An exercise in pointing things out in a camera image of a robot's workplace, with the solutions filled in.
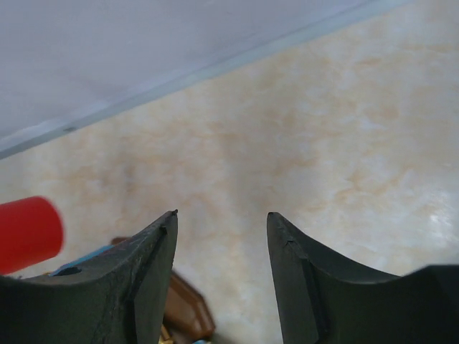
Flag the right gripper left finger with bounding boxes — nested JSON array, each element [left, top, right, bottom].
[[1, 211, 178, 343]]

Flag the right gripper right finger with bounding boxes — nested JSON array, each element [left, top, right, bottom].
[[267, 212, 458, 343]]

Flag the red wine glass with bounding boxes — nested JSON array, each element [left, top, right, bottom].
[[1, 196, 64, 275]]

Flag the blue wine glass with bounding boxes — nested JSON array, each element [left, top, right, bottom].
[[48, 244, 114, 276]]

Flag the gold wire glass rack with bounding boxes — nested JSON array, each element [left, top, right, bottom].
[[110, 236, 217, 344]]

